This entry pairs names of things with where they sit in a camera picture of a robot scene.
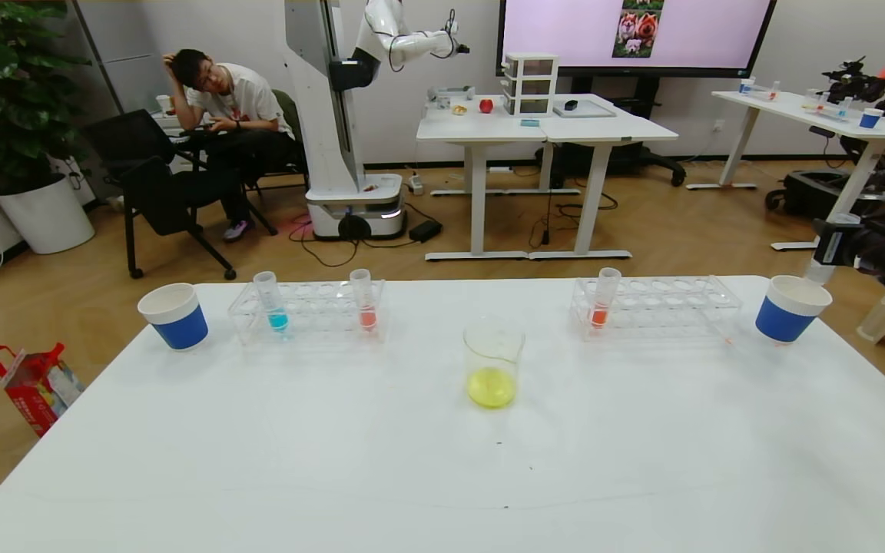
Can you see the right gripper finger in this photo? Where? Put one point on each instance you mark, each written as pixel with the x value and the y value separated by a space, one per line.
pixel 823 226

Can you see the small blue paper cup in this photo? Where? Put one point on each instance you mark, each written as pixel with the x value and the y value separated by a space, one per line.
pixel 870 119

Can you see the seated person in white shirt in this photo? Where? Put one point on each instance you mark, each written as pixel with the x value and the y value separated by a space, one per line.
pixel 246 100

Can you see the green leafy plant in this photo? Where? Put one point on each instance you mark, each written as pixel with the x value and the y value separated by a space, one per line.
pixel 4 92

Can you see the paper cup with blue sleeve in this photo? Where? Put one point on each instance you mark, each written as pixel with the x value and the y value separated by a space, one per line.
pixel 180 326
pixel 782 321

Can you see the white power strip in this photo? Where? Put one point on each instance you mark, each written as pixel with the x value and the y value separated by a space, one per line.
pixel 415 185

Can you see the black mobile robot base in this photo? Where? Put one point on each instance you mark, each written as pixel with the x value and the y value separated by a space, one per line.
pixel 803 198

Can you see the clear acrylic test tube rack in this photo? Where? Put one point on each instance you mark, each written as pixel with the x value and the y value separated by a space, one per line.
pixel 654 309
pixel 319 313

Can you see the long white standing desk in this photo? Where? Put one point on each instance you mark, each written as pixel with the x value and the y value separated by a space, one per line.
pixel 819 119

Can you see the red shopping bag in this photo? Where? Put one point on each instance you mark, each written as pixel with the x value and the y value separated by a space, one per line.
pixel 31 398

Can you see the clear glass beaker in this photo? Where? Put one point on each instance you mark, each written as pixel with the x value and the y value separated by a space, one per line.
pixel 492 388

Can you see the small white paper cup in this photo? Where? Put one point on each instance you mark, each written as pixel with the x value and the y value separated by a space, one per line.
pixel 164 104

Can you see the test tube with blue liquid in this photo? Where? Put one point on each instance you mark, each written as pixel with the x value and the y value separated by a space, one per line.
pixel 277 319

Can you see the black office chair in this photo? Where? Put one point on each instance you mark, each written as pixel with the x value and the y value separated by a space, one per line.
pixel 158 198

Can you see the black background robot arm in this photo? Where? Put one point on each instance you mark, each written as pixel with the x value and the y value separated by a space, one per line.
pixel 853 81

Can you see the grey tray on desk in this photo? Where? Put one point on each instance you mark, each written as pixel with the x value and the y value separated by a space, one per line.
pixel 585 111

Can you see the test tube with red liquid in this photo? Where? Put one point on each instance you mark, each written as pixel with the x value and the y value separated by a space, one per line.
pixel 367 316
pixel 598 315

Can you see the large wall display screen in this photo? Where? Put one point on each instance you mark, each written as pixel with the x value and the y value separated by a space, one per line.
pixel 565 38

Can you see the white plant pot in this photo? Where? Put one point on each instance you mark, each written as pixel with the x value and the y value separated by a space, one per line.
pixel 47 216

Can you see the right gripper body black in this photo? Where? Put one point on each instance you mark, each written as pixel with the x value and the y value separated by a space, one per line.
pixel 832 247

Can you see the white mini drawer cabinet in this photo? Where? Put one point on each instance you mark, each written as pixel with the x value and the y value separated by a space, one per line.
pixel 529 86

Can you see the black power adapter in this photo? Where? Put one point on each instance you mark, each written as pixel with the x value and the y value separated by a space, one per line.
pixel 425 230

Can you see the white humanoid robot on column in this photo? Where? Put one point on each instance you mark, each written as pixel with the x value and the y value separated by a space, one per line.
pixel 335 153

